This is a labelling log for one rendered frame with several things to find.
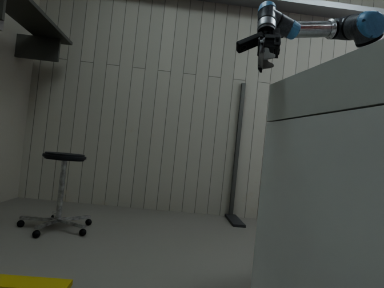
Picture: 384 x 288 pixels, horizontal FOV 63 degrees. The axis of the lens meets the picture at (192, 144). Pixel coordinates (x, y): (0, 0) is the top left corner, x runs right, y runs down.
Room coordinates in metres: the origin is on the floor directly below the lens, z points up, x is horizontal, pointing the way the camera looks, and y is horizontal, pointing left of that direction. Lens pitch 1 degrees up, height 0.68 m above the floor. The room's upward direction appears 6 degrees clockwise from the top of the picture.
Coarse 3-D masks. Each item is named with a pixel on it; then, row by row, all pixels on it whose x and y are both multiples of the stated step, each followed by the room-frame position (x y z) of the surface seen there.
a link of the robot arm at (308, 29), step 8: (304, 24) 1.43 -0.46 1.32; (312, 24) 1.44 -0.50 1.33; (320, 24) 1.45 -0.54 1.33; (328, 24) 1.46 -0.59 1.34; (336, 24) 1.46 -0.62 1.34; (304, 32) 1.44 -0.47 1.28; (312, 32) 1.45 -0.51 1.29; (320, 32) 1.46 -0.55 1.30; (328, 32) 1.47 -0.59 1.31; (336, 32) 1.47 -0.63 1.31
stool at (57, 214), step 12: (48, 156) 2.19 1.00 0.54; (60, 156) 2.18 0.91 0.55; (72, 156) 2.23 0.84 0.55; (84, 156) 2.35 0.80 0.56; (60, 180) 2.31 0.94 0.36; (60, 192) 2.31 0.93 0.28; (60, 204) 2.31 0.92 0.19; (24, 216) 2.29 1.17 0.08; (60, 216) 2.32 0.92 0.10; (84, 216) 2.47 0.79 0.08; (36, 228) 2.07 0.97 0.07
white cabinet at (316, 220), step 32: (288, 128) 1.03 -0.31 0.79; (320, 128) 0.86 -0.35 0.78; (352, 128) 0.74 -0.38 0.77; (288, 160) 1.01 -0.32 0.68; (320, 160) 0.85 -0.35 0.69; (352, 160) 0.73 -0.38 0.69; (288, 192) 0.99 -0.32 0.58; (320, 192) 0.84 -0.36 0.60; (352, 192) 0.72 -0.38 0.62; (288, 224) 0.98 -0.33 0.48; (320, 224) 0.82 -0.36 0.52; (352, 224) 0.71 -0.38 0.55; (256, 256) 1.17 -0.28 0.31; (288, 256) 0.96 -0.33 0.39; (320, 256) 0.81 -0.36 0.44; (352, 256) 0.70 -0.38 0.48
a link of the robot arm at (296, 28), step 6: (282, 18) 1.27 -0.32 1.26; (288, 18) 1.28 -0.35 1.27; (282, 24) 1.27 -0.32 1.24; (288, 24) 1.28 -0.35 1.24; (294, 24) 1.29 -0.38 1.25; (282, 30) 1.29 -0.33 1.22; (288, 30) 1.29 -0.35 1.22; (294, 30) 1.29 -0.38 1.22; (282, 36) 1.34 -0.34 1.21; (288, 36) 1.31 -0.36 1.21; (294, 36) 1.31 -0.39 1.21
